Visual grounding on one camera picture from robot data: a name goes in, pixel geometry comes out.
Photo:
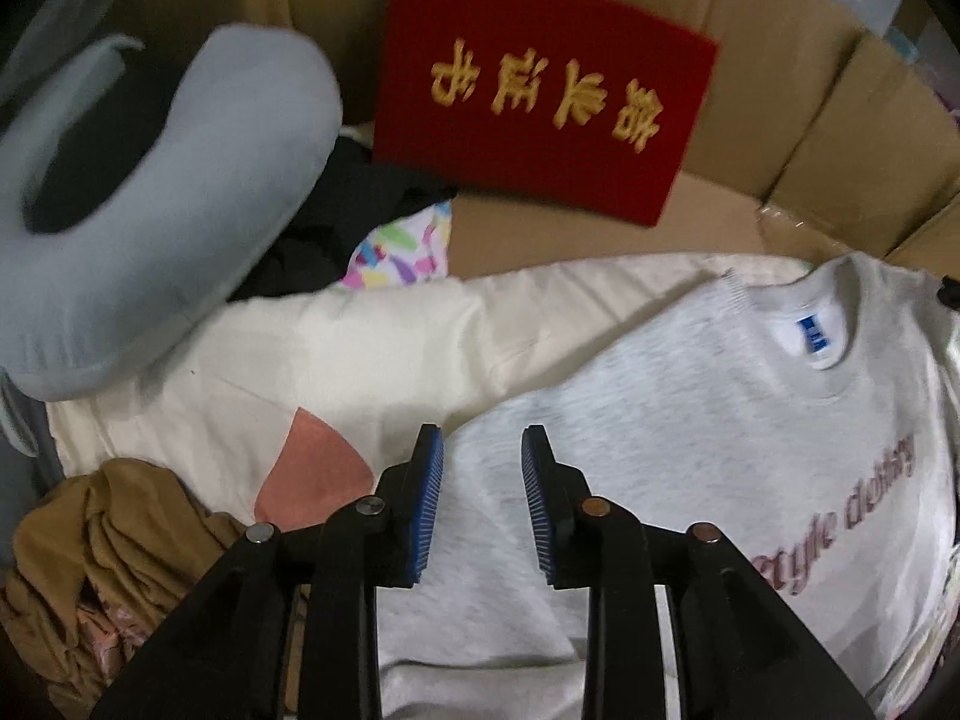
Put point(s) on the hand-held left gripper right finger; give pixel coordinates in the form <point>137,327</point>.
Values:
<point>537,502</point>

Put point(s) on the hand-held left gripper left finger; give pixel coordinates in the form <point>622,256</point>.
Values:
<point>429,495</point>

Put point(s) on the light grey printed sweatshirt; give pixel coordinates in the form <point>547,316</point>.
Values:
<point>675,450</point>

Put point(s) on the colourful printed white cloth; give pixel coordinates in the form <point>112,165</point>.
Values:
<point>401,247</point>

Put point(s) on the black crumpled garment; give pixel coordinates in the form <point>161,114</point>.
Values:
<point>337,195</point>

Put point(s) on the brown garment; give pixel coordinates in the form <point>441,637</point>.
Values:
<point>90,555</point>

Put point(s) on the grey neck pillow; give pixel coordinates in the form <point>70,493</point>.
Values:
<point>150,225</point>

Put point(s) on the red velvet certificate folder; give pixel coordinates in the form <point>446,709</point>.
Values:
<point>540,97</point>

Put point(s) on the cardboard box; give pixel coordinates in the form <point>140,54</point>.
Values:
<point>750,150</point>

